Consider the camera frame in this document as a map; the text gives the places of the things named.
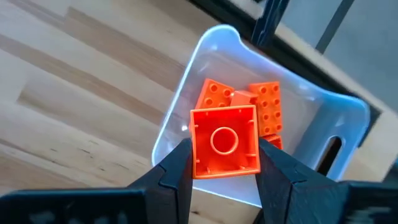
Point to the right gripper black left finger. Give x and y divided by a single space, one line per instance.
174 193

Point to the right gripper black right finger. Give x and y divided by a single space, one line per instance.
286 199

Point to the small square orange toy brick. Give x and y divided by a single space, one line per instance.
225 143

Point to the clear plastic bin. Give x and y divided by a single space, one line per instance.
311 124

